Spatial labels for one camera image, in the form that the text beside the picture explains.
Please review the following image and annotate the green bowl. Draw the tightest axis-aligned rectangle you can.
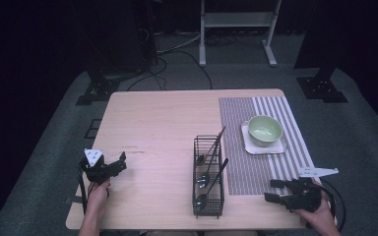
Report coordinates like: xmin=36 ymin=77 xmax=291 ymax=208
xmin=247 ymin=114 xmax=284 ymax=148

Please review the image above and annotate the black floor cable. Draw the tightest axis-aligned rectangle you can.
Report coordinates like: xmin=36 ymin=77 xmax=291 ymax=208
xmin=125 ymin=49 xmax=214 ymax=92

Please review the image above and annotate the person's right hand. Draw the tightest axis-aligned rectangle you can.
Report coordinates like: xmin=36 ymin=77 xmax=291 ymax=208
xmin=293 ymin=189 xmax=339 ymax=232

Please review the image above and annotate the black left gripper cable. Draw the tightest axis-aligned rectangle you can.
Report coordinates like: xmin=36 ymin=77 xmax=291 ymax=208
xmin=77 ymin=165 xmax=95 ymax=215

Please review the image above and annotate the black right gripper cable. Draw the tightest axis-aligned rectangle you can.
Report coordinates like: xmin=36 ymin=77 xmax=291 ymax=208
xmin=316 ymin=178 xmax=347 ymax=232

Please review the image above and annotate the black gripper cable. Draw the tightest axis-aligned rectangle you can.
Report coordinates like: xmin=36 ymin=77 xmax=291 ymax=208
xmin=316 ymin=178 xmax=347 ymax=232
xmin=77 ymin=165 xmax=95 ymax=215

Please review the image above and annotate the white metal stand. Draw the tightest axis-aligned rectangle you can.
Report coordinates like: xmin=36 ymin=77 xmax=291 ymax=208
xmin=198 ymin=0 xmax=283 ymax=69

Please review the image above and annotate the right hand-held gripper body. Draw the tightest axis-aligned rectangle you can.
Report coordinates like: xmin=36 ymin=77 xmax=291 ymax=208
xmin=282 ymin=166 xmax=340 ymax=213

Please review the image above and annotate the black spoon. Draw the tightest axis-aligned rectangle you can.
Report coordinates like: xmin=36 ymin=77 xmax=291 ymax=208
xmin=195 ymin=126 xmax=226 ymax=166
xmin=195 ymin=157 xmax=229 ymax=210
xmin=197 ymin=139 xmax=221 ymax=190

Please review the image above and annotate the black stand base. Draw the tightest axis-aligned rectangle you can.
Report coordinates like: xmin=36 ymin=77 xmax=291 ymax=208
xmin=295 ymin=63 xmax=349 ymax=104
xmin=75 ymin=67 xmax=122 ymax=107

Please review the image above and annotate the person's left hand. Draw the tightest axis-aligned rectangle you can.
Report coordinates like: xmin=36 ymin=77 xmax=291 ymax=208
xmin=86 ymin=179 xmax=112 ymax=214

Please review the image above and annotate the grey floor cable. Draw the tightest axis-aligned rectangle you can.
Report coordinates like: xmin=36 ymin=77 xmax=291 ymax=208
xmin=157 ymin=31 xmax=202 ymax=56

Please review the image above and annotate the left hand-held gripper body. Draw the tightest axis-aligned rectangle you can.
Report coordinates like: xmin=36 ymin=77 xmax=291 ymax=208
xmin=79 ymin=148 xmax=121 ymax=185

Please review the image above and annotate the black wire cutlery basket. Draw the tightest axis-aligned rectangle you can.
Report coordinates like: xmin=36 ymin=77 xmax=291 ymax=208
xmin=192 ymin=135 xmax=226 ymax=219

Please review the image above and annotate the white square plate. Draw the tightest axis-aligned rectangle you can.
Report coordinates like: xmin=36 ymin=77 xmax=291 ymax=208
xmin=240 ymin=120 xmax=288 ymax=156

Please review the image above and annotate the grey striped placemat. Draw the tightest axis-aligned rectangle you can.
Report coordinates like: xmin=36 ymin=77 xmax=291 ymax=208
xmin=218 ymin=95 xmax=317 ymax=197

